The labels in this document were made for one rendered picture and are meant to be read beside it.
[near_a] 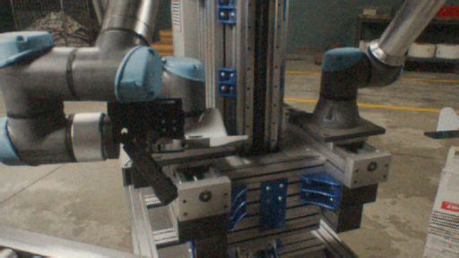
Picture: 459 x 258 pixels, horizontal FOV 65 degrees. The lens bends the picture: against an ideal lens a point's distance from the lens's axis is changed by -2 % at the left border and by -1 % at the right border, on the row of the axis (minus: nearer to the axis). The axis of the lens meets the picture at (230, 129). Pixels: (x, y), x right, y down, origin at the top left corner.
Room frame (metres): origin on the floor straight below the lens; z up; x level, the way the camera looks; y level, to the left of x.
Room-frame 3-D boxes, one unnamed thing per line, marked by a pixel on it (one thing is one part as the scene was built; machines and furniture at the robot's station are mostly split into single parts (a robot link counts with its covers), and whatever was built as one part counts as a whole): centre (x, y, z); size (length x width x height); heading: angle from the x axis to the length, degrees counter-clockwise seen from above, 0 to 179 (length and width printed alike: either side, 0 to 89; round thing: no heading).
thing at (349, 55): (1.12, -0.35, 0.98); 0.13 x 0.12 x 0.14; 112
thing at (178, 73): (0.96, 0.13, 0.98); 0.13 x 0.12 x 0.14; 87
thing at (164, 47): (7.06, 0.88, 0.28); 1.20 x 0.83 x 0.57; 74
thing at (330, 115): (1.12, -0.34, 0.87); 0.15 x 0.15 x 0.10
